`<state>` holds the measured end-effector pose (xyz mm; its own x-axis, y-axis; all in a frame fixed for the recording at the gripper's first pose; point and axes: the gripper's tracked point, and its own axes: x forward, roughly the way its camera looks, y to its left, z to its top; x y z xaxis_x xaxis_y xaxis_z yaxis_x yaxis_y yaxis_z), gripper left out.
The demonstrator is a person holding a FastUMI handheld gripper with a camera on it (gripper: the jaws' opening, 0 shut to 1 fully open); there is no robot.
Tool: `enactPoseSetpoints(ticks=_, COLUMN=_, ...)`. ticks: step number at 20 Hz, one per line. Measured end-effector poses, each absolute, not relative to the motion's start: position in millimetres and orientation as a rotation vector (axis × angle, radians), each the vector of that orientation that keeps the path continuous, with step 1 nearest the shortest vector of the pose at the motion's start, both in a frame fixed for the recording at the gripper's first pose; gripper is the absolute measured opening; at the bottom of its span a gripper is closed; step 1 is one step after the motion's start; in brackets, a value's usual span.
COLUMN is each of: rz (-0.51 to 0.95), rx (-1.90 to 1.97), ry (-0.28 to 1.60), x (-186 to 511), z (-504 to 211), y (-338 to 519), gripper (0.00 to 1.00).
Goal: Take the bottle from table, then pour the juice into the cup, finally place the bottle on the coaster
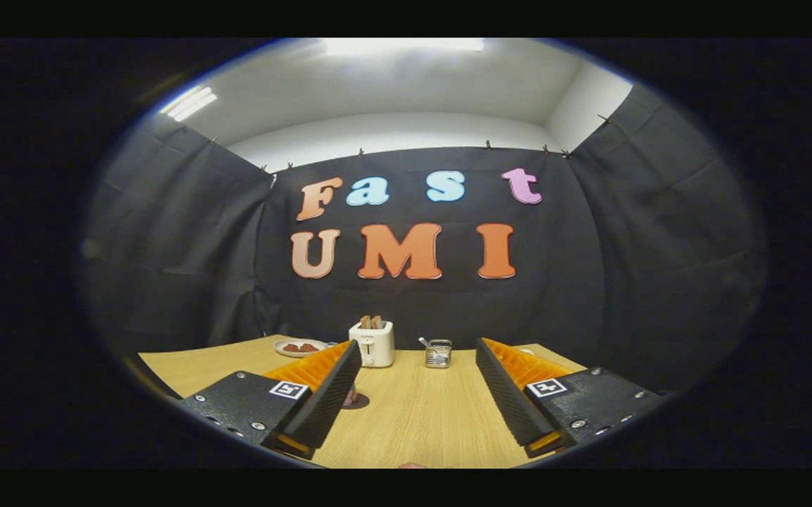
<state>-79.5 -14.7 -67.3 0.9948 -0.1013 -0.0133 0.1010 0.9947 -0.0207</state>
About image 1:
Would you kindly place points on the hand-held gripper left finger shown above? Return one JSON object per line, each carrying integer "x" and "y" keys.
{"x": 325, "y": 405}

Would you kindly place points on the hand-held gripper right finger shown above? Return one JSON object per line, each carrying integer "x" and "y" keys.
{"x": 511, "y": 405}

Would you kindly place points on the silver juice bottle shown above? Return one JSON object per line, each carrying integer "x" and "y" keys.
{"x": 351, "y": 396}

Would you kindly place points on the dark brown round coaster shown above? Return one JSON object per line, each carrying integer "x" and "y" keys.
{"x": 362, "y": 403}

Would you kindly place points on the small plate with food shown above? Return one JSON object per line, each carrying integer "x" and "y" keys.
{"x": 296, "y": 347}

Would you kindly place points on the white toaster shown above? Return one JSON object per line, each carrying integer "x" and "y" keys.
{"x": 374, "y": 348}

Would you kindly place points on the wooden table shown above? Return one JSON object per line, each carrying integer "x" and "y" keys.
{"x": 420, "y": 415}

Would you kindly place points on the toast slices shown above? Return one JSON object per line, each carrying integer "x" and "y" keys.
{"x": 370, "y": 322}

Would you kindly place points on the striped ceiling light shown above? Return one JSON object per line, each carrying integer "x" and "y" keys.
{"x": 189, "y": 104}

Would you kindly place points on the long ceiling light panel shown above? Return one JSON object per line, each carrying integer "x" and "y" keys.
{"x": 406, "y": 46}

